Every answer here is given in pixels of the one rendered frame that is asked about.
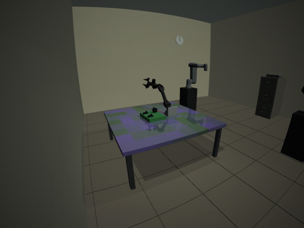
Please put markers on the green flat deck plate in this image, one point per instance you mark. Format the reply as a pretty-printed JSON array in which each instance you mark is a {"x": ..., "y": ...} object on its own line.
[{"x": 152, "y": 117}]

